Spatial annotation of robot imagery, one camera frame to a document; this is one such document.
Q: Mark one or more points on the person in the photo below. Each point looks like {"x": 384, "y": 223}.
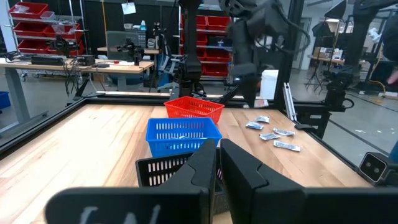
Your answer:
{"x": 391, "y": 34}

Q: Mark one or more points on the blue storage bin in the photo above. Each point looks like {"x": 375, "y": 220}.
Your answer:
{"x": 3, "y": 99}

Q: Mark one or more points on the black table-level depth camera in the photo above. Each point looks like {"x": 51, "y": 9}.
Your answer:
{"x": 373, "y": 167}

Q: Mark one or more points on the red plastic basket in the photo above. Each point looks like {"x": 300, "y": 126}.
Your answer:
{"x": 192, "y": 112}

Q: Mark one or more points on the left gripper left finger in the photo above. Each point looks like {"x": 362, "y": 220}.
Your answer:
{"x": 186, "y": 202}

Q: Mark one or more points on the white packet blue square print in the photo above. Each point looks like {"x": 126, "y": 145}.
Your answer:
{"x": 254, "y": 125}

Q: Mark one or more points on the black electronics box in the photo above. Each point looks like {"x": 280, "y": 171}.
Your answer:
{"x": 46, "y": 60}

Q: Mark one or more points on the white paper sheet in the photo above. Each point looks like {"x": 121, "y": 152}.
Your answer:
{"x": 128, "y": 7}

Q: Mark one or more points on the black vertical post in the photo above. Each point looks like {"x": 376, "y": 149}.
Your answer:
{"x": 290, "y": 46}

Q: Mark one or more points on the red storage bin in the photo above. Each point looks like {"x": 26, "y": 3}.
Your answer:
{"x": 66, "y": 32}
{"x": 216, "y": 70}
{"x": 201, "y": 21}
{"x": 29, "y": 29}
{"x": 217, "y": 55}
{"x": 219, "y": 22}
{"x": 34, "y": 46}
{"x": 28, "y": 9}

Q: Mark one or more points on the black aluminium table frame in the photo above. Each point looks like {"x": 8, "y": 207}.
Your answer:
{"x": 46, "y": 123}

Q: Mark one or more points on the black tripod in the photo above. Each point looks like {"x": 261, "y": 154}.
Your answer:
{"x": 317, "y": 74}

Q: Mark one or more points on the blue plastic basket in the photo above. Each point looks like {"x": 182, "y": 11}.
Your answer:
{"x": 186, "y": 152}

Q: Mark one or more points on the black studio light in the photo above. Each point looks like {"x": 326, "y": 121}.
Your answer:
{"x": 335, "y": 9}

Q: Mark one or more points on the black cylindrical mount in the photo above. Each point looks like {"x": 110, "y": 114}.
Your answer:
{"x": 335, "y": 93}

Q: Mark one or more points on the small black robot arm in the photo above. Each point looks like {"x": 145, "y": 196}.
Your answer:
{"x": 132, "y": 49}

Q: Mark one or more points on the black plastic basket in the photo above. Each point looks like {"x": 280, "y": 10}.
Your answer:
{"x": 155, "y": 182}

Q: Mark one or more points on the grey perforated panel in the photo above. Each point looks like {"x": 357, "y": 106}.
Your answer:
{"x": 116, "y": 39}

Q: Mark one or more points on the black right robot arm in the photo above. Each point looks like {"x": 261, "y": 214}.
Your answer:
{"x": 191, "y": 71}

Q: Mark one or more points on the white box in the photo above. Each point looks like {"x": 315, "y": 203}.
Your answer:
{"x": 269, "y": 84}

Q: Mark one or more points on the blue chair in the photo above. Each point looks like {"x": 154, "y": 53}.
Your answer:
{"x": 164, "y": 71}

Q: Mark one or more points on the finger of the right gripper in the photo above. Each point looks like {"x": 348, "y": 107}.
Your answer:
{"x": 253, "y": 87}
{"x": 245, "y": 87}

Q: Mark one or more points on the silver aluminium bar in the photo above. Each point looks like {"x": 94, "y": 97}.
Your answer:
{"x": 289, "y": 99}

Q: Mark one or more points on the person's hand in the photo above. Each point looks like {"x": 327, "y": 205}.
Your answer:
{"x": 393, "y": 77}

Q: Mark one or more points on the wooden top workbench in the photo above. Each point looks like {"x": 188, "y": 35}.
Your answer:
{"x": 93, "y": 67}

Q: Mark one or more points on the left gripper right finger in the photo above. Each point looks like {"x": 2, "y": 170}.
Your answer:
{"x": 248, "y": 193}

